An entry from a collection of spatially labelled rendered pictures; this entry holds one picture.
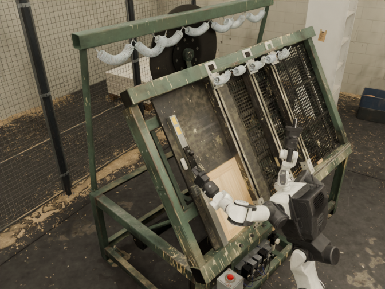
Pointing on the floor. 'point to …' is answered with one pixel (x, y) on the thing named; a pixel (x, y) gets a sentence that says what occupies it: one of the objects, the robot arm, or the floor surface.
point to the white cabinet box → (332, 36)
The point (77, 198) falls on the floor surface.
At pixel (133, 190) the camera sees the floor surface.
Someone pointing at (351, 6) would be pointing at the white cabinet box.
